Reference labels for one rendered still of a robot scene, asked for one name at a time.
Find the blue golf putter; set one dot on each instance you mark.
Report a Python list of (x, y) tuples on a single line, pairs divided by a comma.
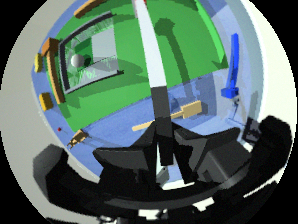
[(232, 92)]

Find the green flat mat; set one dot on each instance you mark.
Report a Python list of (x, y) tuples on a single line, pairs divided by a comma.
[(186, 47)]

